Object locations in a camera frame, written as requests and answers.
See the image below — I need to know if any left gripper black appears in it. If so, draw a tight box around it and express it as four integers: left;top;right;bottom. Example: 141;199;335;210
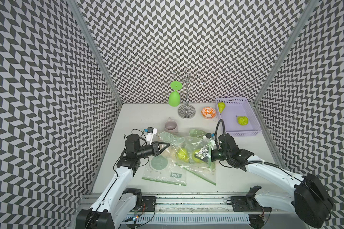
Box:
136;141;169;158

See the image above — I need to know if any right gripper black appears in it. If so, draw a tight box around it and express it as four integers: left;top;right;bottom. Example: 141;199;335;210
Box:
194;147;230;163

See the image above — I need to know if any zip bag with green pears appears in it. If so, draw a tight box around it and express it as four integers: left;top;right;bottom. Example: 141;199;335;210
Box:
159;131;217;163

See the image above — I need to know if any green pear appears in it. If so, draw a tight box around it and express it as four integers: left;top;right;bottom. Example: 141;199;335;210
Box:
192;150;203;163
177;148;189;163
237;116;249;126
217;102;226;114

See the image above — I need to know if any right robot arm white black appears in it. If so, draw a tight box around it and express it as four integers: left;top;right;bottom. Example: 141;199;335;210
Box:
197;119;334;229

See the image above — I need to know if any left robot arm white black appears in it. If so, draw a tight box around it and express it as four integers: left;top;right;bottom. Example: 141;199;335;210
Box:
75;127;170;229

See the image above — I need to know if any zip bag with orange fruit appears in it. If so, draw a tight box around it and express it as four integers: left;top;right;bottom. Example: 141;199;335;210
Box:
176;162;217;185

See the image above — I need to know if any zip bag with beige fruit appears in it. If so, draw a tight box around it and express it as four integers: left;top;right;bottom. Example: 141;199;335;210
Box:
142;146;187;186

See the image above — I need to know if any lilac mug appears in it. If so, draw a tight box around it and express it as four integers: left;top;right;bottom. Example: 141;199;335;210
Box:
164;117;178;134

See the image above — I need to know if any orange patterned small bowl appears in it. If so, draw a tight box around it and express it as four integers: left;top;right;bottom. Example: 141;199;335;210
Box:
201;107;217;119

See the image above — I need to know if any chrome mug tree stand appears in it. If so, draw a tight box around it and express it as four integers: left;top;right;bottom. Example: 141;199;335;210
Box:
172;69;204;119

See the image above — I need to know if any purple plastic basket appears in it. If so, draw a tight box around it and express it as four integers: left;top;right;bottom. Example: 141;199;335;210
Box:
216;97;262;137

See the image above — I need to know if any green plastic goblet upside down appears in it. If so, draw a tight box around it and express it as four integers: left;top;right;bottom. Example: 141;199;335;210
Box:
168;81;183;107

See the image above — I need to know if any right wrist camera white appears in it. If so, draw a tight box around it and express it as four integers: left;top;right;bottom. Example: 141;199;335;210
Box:
203;133;216;148

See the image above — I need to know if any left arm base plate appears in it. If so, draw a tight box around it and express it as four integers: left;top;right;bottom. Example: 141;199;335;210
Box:
132;196;157;212

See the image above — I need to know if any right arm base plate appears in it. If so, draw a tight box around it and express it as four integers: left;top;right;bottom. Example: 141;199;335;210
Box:
230;196;272;212

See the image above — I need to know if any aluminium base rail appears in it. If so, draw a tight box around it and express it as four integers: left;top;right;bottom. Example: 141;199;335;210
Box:
120;193;309;229

